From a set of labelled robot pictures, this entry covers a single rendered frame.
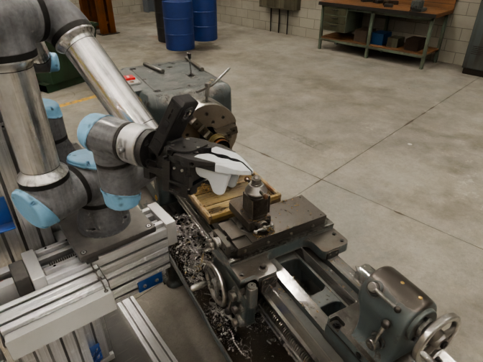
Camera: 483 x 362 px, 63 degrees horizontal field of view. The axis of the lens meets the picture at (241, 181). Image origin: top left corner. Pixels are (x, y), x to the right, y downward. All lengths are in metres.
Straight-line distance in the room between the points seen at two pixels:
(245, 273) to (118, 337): 0.97
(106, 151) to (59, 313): 0.53
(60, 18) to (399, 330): 1.03
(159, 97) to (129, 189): 1.17
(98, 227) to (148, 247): 0.19
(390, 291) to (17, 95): 0.96
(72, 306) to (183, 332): 1.31
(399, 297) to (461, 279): 1.94
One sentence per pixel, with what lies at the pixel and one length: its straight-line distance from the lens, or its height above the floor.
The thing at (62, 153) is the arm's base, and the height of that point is 1.21.
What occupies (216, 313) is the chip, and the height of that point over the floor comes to 0.56.
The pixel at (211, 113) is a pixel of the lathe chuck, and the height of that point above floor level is 1.19.
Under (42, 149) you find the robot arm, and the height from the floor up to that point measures 1.48.
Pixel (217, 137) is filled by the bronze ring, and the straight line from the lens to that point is 1.78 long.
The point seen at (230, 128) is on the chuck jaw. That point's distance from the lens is 1.89.
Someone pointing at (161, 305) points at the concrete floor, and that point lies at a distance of 2.53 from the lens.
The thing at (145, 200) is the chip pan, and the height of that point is 0.54.
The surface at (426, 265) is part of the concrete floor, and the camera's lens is 3.00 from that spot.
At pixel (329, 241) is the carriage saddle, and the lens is 1.55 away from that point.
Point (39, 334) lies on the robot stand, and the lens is 1.15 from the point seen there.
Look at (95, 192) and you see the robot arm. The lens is 1.10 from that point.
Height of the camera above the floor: 1.88
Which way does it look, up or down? 32 degrees down
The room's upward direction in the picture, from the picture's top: straight up
